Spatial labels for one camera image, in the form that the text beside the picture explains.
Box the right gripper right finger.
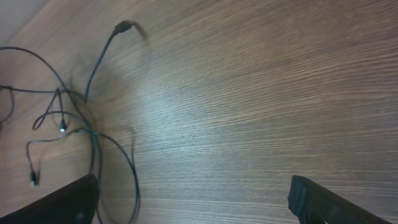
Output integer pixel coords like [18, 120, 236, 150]
[288, 175, 390, 224]

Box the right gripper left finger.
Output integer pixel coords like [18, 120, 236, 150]
[1, 174, 100, 224]

